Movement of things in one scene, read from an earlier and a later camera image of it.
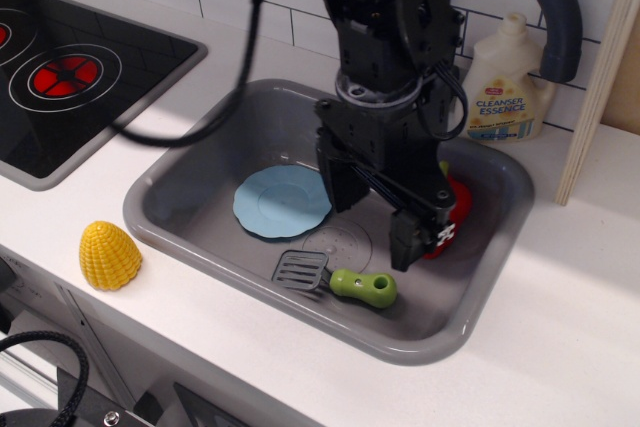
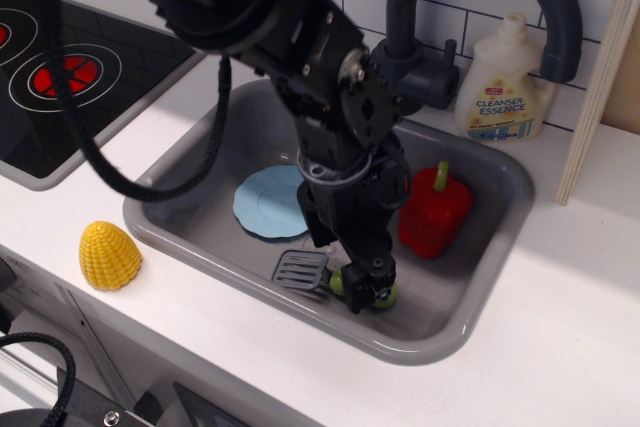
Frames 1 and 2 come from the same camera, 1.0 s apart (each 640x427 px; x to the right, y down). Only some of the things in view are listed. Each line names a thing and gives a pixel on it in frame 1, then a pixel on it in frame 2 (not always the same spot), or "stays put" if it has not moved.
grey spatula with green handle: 310,270 stays put
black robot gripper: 395,152 to 352,195
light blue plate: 281,200 stays put
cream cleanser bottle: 506,98 stays put
